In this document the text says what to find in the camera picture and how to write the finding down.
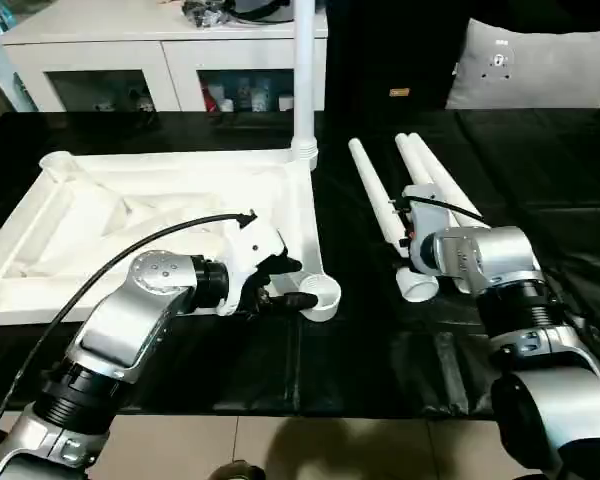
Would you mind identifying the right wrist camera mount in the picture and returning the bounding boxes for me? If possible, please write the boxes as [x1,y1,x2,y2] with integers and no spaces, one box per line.
[402,183,451,275]

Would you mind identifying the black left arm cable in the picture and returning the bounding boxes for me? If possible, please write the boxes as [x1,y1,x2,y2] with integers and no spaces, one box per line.
[0,211,259,441]

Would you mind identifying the black cabinet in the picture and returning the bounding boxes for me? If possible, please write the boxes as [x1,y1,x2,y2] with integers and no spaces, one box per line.
[324,0,474,114]

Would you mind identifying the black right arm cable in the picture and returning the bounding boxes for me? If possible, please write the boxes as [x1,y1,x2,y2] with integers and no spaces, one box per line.
[404,194,484,221]

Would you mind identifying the black mat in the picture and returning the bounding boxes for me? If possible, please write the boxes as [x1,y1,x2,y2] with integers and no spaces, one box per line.
[0,109,600,419]

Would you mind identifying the dark bag on cabinet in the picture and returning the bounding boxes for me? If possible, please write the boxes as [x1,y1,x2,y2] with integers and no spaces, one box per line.
[229,0,299,24]

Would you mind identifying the white plastic table leg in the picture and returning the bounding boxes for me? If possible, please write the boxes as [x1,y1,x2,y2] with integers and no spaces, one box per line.
[406,132,492,231]
[290,0,320,171]
[348,137,439,303]
[394,133,474,294]

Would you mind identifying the white cabinet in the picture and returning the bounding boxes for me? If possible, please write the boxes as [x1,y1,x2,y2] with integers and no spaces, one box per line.
[0,9,329,114]

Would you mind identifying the dark clutter pile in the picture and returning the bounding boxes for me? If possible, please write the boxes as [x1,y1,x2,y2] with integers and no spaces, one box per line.
[182,0,231,26]

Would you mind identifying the grey cushion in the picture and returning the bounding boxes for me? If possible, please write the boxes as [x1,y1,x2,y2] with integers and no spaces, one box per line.
[444,17,600,110]

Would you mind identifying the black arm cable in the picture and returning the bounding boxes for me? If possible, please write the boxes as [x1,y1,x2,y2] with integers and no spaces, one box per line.
[0,211,259,441]
[404,194,484,221]

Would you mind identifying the dark robot left foot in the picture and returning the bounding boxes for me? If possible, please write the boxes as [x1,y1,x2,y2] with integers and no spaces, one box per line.
[212,462,266,480]

